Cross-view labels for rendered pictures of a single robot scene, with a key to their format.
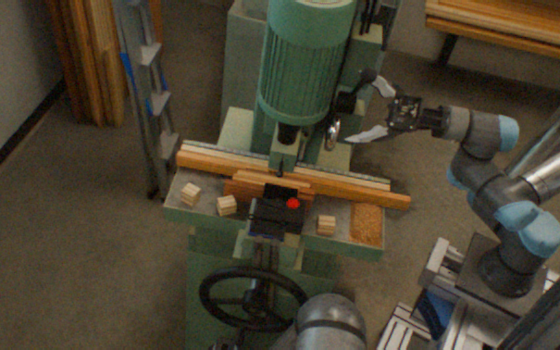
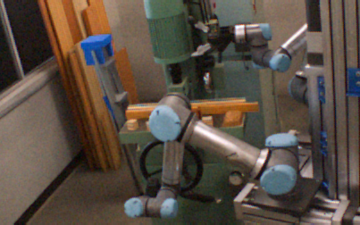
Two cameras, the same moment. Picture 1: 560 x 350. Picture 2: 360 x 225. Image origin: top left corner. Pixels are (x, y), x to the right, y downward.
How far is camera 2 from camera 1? 1.28 m
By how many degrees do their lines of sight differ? 27
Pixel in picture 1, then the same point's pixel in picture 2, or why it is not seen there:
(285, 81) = (159, 40)
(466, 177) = (256, 58)
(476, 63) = not seen: outside the picture
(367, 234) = (231, 120)
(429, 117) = (223, 30)
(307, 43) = (161, 15)
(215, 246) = (153, 156)
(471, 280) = (303, 137)
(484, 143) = (255, 37)
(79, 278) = not seen: outside the picture
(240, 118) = not seen: hidden behind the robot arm
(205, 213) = (140, 131)
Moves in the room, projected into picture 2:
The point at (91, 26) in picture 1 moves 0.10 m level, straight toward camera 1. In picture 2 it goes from (91, 102) to (92, 107)
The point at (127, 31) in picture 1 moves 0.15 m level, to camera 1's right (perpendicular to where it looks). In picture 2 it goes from (104, 81) to (126, 79)
